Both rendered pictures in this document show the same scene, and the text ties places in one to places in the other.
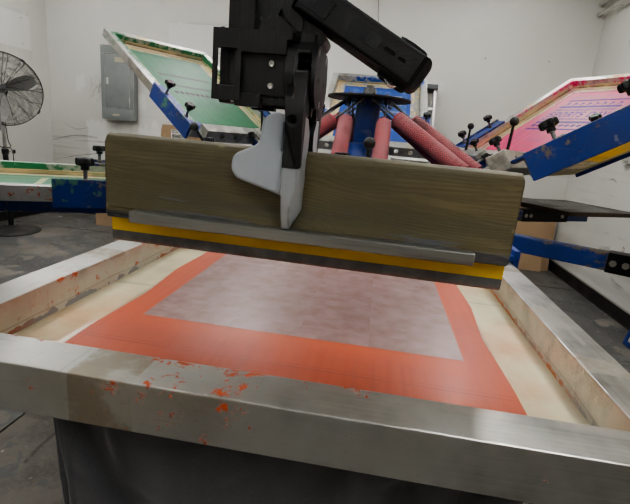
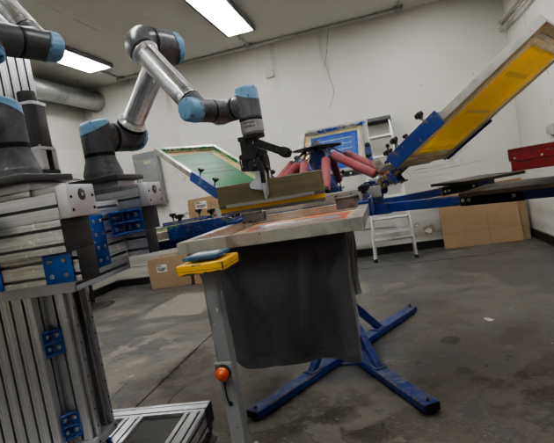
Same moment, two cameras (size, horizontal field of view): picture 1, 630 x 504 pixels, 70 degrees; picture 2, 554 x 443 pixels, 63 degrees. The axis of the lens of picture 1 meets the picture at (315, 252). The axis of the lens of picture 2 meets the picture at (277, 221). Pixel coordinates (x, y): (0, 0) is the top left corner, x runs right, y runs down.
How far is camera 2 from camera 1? 1.08 m
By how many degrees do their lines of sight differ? 12
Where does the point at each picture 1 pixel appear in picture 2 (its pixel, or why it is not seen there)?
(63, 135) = not seen: hidden behind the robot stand
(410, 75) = (286, 154)
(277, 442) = (272, 238)
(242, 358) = not seen: hidden behind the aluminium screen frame
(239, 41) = (245, 157)
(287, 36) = (255, 153)
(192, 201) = (241, 199)
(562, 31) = (476, 49)
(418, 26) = (362, 77)
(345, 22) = (268, 147)
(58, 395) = (223, 243)
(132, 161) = (223, 192)
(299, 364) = not seen: hidden behind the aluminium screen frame
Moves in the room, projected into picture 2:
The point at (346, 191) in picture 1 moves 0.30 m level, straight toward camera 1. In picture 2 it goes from (279, 185) to (260, 188)
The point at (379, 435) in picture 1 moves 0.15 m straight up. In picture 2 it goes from (292, 228) to (283, 178)
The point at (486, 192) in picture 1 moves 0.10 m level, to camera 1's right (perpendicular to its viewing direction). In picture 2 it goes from (312, 176) to (344, 170)
